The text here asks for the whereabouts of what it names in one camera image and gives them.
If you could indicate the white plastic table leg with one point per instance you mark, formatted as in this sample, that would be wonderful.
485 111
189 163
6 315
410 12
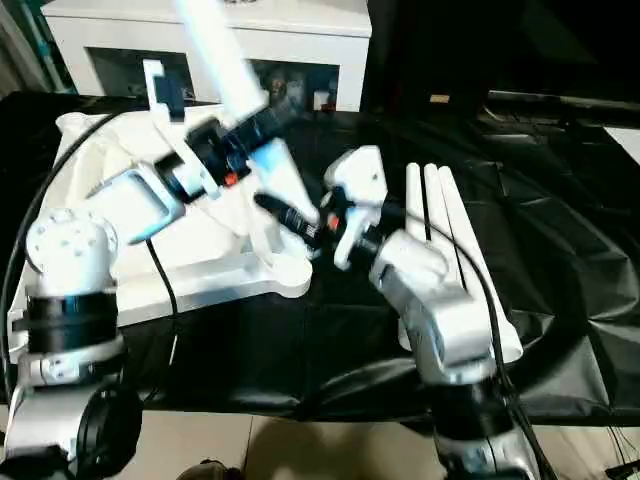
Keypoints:
235 80
457 210
437 200
414 200

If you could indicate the white plastic table top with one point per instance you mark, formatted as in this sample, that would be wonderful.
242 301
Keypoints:
215 270

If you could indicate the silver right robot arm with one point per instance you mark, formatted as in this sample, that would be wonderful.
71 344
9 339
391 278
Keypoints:
440 310

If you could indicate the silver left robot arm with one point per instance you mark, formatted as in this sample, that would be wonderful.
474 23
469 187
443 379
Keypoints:
65 250

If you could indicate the white mug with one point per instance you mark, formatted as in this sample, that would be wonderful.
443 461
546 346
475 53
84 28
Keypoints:
318 98

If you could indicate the white cabinet with glass doors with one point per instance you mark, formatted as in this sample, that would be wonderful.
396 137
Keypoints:
300 40

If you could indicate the small tan label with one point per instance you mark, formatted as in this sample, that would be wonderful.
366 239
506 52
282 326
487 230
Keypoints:
439 98

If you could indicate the tall black cabinet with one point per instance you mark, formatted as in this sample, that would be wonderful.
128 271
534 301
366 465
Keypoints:
425 45

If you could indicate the black plastic mat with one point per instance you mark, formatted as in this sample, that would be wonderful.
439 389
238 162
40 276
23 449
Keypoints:
550 250

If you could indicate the dark brown round object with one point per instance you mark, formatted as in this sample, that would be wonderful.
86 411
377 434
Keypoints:
212 471

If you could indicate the white flat board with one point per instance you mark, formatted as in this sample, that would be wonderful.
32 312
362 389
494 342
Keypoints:
625 140

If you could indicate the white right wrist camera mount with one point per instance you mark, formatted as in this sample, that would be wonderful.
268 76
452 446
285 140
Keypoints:
360 175

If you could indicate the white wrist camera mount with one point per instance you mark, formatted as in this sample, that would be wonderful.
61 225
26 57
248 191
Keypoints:
167 95
360 175

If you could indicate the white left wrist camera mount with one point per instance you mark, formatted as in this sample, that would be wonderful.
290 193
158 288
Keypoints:
167 95

